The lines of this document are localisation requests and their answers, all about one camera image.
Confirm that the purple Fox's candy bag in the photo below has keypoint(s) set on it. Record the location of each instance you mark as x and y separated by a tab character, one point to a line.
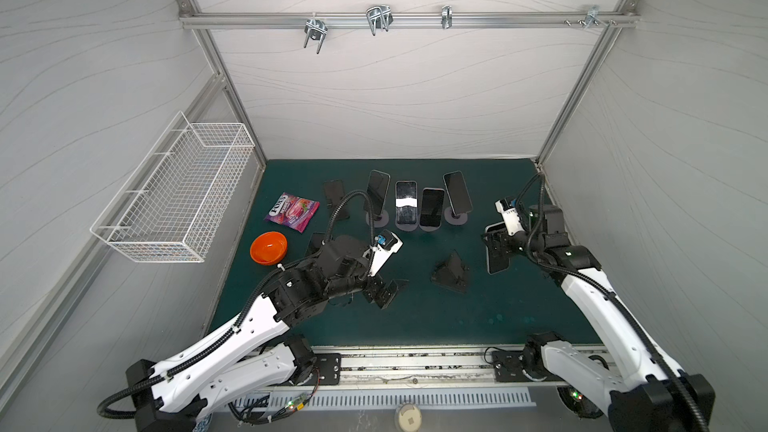
292	211

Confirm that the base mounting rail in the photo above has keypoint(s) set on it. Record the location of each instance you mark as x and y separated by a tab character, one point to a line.
419	369

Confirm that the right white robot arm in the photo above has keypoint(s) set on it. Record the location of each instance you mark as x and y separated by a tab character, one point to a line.
645	389

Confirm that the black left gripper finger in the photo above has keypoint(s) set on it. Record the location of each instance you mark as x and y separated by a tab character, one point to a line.
387	295
398	285

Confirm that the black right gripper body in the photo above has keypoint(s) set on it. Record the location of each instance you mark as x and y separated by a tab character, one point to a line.
504	243

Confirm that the black folding phone stand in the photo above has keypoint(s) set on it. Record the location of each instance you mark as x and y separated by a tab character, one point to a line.
334	193

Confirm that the black phone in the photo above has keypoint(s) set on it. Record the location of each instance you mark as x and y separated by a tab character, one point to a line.
315	243

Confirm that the aluminium crossbar rail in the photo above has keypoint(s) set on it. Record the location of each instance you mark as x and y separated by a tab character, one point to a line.
384	18

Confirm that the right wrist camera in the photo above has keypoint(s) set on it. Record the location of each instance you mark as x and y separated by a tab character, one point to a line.
507	208

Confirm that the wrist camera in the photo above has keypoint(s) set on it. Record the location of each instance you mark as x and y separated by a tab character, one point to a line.
507	208
386	244

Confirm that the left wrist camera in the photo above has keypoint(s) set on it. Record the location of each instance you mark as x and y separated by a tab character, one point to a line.
386	244

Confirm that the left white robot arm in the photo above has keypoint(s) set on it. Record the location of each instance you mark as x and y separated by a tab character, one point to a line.
287	296

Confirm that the grey round stand base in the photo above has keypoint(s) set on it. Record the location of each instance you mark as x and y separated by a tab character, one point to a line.
378	221

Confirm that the round white puck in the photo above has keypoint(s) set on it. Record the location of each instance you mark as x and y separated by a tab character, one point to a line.
408	418

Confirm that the white wire basket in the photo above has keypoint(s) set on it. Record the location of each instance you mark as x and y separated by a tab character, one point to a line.
170	207

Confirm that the orange plastic bowl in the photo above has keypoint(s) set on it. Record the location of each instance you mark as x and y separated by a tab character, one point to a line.
269	248

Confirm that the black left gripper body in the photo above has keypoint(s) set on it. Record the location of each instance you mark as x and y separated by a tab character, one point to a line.
371	291

